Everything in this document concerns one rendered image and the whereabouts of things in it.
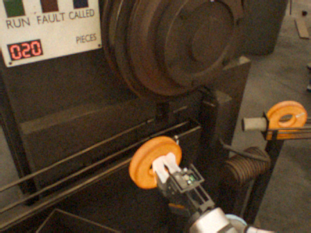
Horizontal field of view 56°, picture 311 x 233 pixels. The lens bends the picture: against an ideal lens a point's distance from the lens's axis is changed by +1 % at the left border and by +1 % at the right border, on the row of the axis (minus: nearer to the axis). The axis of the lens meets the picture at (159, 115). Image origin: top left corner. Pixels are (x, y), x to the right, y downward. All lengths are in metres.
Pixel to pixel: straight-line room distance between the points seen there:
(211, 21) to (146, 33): 0.17
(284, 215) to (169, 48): 1.38
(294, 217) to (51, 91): 1.49
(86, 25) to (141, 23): 0.18
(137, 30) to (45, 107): 0.38
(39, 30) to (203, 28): 0.42
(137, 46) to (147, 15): 0.08
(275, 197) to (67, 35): 1.54
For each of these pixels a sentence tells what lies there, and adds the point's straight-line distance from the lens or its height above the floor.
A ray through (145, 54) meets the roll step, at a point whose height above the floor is 1.09.
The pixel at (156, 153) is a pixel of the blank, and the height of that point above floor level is 0.87.
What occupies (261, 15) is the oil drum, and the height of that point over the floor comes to 0.47.
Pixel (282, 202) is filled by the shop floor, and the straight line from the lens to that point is 1.96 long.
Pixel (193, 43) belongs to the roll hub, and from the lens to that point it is 0.78.
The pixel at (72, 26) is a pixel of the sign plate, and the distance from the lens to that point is 0.85.
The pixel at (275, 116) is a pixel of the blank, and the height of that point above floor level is 0.72.
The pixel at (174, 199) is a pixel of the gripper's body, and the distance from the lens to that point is 0.74.
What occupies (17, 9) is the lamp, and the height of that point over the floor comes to 1.20.
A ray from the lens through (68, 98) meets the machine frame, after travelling 0.95.
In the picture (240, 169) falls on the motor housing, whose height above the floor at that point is 0.53.
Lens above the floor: 1.40
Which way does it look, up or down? 35 degrees down
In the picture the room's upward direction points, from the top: 3 degrees clockwise
